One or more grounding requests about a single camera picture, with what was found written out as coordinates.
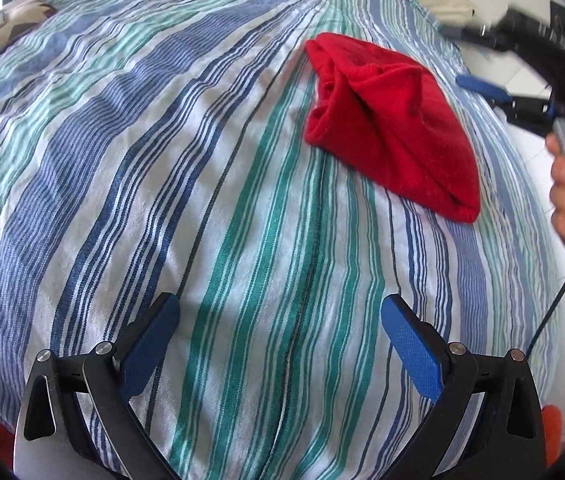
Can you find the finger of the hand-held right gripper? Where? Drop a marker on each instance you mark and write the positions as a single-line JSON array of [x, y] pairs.
[[482, 87], [467, 33]]

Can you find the blue green striped blanket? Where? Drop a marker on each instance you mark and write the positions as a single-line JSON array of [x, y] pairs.
[[162, 170]]

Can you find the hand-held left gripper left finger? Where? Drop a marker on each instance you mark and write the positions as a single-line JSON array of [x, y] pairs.
[[150, 347]]

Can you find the orange bed base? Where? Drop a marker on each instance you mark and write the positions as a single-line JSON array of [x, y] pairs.
[[553, 422]]

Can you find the brown patterned pillow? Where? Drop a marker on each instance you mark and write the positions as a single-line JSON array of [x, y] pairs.
[[10, 25]]

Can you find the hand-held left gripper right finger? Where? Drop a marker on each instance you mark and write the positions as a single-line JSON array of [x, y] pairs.
[[412, 350]]

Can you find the red printed sweater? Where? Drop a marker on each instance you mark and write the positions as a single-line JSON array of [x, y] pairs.
[[392, 125]]

